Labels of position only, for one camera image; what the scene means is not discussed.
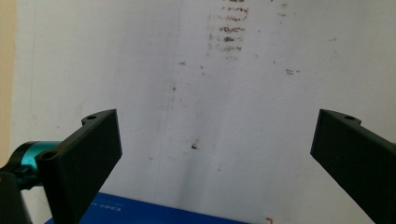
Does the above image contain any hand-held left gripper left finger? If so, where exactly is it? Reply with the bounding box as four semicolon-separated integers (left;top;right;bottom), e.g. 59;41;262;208
35;108;123;224

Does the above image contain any flat blue box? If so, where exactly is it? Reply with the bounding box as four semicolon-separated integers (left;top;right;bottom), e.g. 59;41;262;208
44;191;250;224

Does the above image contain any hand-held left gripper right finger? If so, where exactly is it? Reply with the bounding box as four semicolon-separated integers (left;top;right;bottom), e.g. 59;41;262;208
309;108;396;224

